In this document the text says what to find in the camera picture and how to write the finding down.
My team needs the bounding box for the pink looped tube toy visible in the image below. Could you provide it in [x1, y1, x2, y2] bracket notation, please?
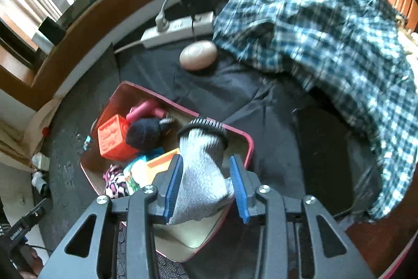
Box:
[126, 99, 169, 123]

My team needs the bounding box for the beige oval soap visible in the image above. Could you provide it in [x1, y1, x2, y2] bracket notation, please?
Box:
[179, 40, 218, 71]

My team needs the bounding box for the blue plaid shirt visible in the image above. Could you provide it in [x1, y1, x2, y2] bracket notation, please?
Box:
[212, 0, 417, 221]

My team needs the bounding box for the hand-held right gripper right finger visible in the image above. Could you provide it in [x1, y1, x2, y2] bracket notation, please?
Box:
[229, 155, 376, 279]

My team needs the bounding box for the black cloth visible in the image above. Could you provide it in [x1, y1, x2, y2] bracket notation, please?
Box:
[116, 40, 382, 279]

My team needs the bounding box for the white plastic bag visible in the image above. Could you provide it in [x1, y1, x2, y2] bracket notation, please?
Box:
[32, 169, 49, 195]

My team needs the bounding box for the white power strip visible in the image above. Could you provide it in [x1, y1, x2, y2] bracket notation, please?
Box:
[141, 12, 214, 49]

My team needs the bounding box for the white bagged ball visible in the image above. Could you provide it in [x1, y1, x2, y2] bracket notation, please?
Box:
[32, 152, 50, 170]

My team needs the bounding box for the orange yellow toy block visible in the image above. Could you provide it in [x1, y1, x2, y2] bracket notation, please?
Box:
[131, 148, 180, 186]

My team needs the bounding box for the wooden window frame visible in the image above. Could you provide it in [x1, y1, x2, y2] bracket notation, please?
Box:
[0, 0, 173, 111]

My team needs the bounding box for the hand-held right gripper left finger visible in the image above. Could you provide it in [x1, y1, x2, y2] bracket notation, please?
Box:
[44, 155, 184, 279]

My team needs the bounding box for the orange plastic cube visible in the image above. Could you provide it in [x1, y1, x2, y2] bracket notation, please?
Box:
[97, 114, 139, 159]

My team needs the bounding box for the red container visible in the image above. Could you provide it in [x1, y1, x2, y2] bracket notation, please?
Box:
[80, 81, 255, 263]

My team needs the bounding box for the small black box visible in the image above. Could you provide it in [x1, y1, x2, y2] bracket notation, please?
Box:
[38, 17, 67, 45]

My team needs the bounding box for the white cup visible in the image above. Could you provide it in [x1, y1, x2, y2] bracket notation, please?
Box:
[33, 32, 53, 54]

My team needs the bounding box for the blue snack packet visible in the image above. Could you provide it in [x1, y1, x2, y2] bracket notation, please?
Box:
[126, 151, 164, 175]

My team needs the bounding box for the long grey sock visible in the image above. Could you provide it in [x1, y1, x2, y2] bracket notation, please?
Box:
[168, 117, 236, 225]

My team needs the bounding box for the white plug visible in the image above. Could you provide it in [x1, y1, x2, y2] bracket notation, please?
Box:
[155, 0, 177, 32]

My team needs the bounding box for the pink leopard print cloth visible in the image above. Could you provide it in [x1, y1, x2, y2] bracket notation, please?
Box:
[104, 164, 129, 199]

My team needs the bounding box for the beige curtain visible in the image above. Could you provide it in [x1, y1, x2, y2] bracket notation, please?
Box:
[0, 96, 62, 172]

